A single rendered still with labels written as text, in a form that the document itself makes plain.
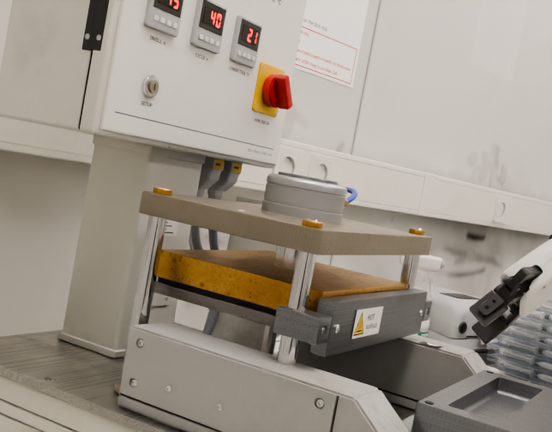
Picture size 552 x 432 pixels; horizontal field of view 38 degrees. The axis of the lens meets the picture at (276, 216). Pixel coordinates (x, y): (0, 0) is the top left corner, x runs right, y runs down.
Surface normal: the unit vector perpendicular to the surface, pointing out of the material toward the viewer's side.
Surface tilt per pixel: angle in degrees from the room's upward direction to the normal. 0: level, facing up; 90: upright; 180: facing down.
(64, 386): 0
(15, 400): 90
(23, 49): 90
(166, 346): 90
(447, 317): 86
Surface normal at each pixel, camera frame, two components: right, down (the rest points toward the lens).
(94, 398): 0.18, -0.98
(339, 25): 0.74, 0.18
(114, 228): -0.48, -0.04
